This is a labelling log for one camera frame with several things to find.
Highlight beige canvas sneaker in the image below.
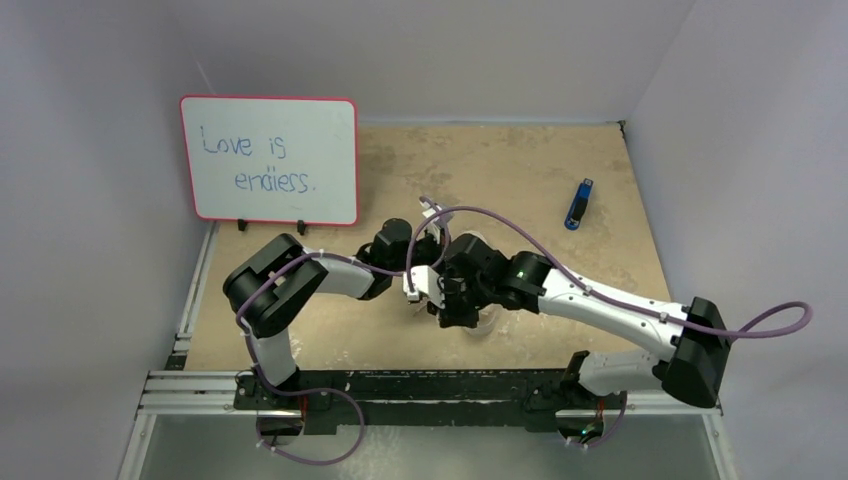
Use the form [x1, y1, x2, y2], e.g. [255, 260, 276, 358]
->
[463, 304, 502, 338]

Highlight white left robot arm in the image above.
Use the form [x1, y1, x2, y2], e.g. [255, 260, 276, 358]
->
[223, 218, 413, 409]

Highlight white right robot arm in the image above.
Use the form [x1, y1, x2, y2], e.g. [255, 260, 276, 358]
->
[426, 234, 731, 408]

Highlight blue connector plug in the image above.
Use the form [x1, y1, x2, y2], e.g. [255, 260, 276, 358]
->
[564, 178, 594, 231]

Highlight red framed whiteboard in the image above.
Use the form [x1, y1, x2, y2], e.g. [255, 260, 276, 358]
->
[179, 95, 360, 226]

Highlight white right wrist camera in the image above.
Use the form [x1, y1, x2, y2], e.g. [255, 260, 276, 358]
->
[402, 265, 445, 310]

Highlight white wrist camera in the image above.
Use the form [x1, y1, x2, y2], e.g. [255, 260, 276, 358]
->
[419, 196, 453, 248]
[402, 265, 445, 310]

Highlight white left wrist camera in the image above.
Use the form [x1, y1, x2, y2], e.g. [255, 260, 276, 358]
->
[419, 196, 453, 248]

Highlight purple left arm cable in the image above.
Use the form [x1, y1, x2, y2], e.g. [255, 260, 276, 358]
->
[235, 195, 452, 467]

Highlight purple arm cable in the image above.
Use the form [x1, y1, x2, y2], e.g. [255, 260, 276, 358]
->
[235, 195, 452, 467]
[404, 206, 814, 452]

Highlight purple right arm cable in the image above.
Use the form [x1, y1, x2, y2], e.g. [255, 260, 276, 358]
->
[404, 206, 814, 452]

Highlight silver aluminium frame rails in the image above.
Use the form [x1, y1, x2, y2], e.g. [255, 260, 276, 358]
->
[119, 225, 739, 479]

